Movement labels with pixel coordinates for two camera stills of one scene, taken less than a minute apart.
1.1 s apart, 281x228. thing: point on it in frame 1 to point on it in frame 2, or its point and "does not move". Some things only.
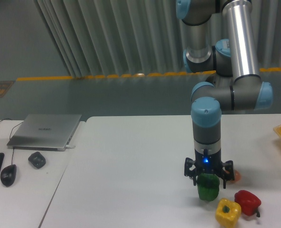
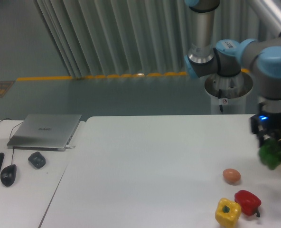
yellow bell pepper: x=227 y=213 does not move
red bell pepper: x=249 y=203 does not move
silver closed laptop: x=49 y=132 does not move
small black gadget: x=37 y=159 does not move
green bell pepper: x=208 y=185 to x=270 y=152
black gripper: x=209 y=163 to x=274 y=124
